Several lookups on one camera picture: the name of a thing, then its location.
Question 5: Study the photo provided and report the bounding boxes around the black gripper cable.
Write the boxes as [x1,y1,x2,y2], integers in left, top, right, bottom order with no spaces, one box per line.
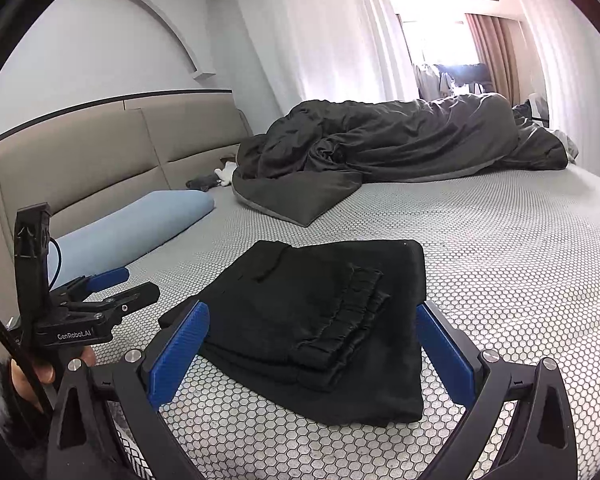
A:
[47,237,64,284]
[0,294,57,413]

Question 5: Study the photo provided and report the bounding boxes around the hanging clothes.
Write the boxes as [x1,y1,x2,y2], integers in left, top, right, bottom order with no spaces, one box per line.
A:
[412,60,497,99]

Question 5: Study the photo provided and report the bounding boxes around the white plush toy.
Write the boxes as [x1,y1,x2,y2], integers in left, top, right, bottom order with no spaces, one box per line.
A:
[215,161,239,189]

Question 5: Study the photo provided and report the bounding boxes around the person's left hand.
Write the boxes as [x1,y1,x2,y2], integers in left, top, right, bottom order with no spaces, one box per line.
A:
[9,346,99,403]

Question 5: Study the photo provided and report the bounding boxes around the black pants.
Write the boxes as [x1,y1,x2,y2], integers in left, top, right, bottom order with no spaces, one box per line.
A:
[158,239,427,427]

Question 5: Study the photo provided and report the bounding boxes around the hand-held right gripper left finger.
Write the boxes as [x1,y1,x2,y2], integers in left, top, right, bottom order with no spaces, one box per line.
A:
[47,300,212,480]

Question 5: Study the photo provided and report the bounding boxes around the brown curtain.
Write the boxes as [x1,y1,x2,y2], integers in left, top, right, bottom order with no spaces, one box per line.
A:
[464,12,522,107]

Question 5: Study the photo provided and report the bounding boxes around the bed with white patterned sheet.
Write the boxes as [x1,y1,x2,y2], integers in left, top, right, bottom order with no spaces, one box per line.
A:
[0,162,600,480]

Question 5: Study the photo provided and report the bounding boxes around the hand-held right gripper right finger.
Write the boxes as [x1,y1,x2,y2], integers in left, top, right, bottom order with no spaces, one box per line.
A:
[415,301,579,480]

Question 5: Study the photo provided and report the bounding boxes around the dark grey duvet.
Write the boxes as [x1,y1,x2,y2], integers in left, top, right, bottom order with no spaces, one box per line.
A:
[231,92,581,229]

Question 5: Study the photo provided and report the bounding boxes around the white sheer curtain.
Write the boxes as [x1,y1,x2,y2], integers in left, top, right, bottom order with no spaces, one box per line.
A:
[205,0,422,127]
[500,0,583,113]

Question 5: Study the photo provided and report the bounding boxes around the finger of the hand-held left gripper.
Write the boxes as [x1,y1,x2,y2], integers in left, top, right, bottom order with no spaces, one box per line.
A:
[64,281,162,319]
[54,266,131,299]

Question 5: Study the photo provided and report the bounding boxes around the light blue pillow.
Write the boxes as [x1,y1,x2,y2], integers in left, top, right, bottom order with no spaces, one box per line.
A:
[45,190,216,287]

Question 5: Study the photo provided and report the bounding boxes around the person's left forearm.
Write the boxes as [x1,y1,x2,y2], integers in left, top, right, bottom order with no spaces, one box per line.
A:
[0,355,51,456]

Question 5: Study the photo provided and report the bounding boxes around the beige padded headboard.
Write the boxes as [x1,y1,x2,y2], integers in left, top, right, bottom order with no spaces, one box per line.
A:
[0,91,254,321]

